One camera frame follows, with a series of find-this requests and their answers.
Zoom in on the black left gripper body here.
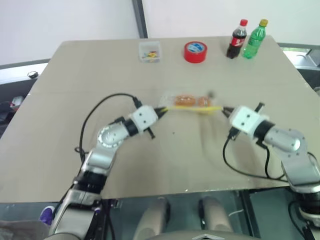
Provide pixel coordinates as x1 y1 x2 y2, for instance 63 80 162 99
145 126 157 140

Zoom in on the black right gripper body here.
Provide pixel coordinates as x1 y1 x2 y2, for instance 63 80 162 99
253 101 266 115

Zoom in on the red and white small item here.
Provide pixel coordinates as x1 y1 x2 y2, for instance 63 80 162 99
11 96 25 108

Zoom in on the clear yellow-zip plastic bag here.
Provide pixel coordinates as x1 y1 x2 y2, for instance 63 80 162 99
159 90 223 116

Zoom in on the dark window post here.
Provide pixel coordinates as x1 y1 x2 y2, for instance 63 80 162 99
131 0 149 40

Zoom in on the purple shoe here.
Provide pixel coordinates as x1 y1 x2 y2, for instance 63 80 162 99
39 205 56 223

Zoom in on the red tape roll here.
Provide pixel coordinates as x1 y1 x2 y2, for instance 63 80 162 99
183 41 208 64

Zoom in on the long orange bread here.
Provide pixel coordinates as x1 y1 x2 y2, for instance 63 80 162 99
174 94 196 106

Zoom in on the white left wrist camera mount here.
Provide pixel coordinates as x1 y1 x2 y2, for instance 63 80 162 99
131 104 160 132

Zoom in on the clear box with colourful bits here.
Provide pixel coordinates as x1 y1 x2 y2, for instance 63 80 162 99
138 41 161 64

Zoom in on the round orange bread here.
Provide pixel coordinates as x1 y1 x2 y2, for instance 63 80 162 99
197 96 213 107

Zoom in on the grey rounded robot leg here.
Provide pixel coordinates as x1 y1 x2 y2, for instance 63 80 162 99
132 197 172 240
198 197 235 240

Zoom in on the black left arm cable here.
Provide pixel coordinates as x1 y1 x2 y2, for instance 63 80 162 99
74 93 143 163

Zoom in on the grey robot torso edge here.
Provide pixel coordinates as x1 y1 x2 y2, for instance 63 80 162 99
149 232 261 240

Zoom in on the cola bottle with red cap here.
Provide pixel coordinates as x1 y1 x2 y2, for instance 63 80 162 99
226 19 249 60

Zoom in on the black table leg bar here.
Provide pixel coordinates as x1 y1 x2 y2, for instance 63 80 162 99
238 189 262 238
101 198 118 240

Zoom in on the green bottle with yellow cap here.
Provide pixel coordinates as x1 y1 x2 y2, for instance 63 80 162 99
241 19 269 60

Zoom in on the grey trouser leg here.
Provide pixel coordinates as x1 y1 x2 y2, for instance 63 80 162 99
0 219 50 240

